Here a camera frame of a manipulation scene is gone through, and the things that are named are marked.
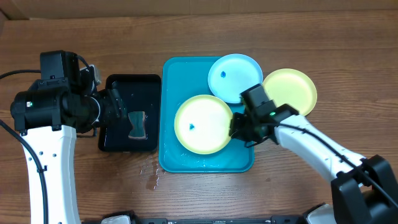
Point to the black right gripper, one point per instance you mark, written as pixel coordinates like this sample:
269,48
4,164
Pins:
237,132

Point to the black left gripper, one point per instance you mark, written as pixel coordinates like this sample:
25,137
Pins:
115,109

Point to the yellow plate with blue stain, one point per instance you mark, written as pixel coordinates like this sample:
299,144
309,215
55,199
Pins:
292,87

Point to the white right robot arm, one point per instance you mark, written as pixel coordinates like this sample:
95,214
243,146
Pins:
364,190

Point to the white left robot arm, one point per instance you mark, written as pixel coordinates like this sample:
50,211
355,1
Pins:
48,117

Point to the black rectangular water tray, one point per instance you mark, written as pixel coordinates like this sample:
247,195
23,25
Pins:
139,93

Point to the teal plastic tray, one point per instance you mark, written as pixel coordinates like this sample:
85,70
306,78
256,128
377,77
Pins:
183,78

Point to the light blue plate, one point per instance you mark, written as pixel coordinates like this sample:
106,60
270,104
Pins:
232,74

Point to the cardboard backdrop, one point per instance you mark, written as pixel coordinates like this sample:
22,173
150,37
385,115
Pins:
67,9

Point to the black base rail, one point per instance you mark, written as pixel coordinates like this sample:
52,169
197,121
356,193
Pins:
217,220

